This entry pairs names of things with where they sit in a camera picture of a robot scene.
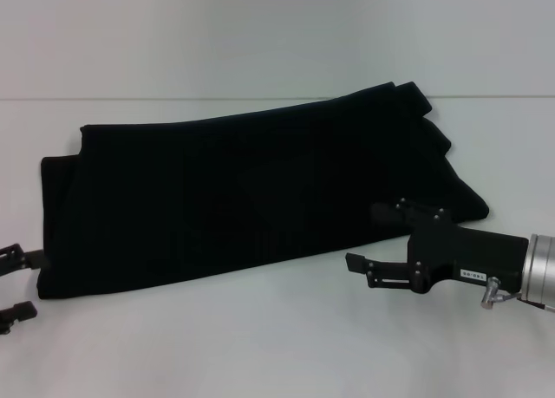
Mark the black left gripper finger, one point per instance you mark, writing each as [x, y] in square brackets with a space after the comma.
[19, 259]
[17, 313]

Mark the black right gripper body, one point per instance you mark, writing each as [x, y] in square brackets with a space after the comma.
[464, 255]

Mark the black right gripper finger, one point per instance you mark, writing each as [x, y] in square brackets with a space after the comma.
[407, 213]
[381, 272]

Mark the black shirt with FREE print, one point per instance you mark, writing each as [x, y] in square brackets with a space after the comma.
[243, 198]

